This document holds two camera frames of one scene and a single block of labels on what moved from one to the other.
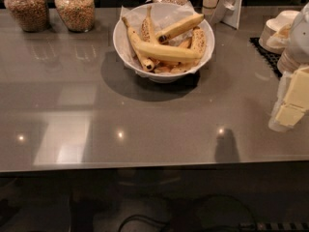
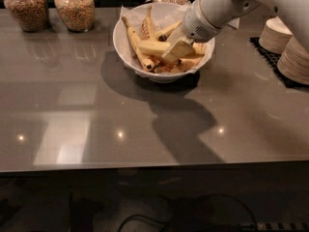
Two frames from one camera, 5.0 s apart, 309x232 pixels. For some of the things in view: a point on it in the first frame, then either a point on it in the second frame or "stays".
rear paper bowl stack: (275, 32) stays
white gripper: (300, 38) → (197, 24)
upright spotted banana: (148, 33) stays
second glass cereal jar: (76, 6) stays
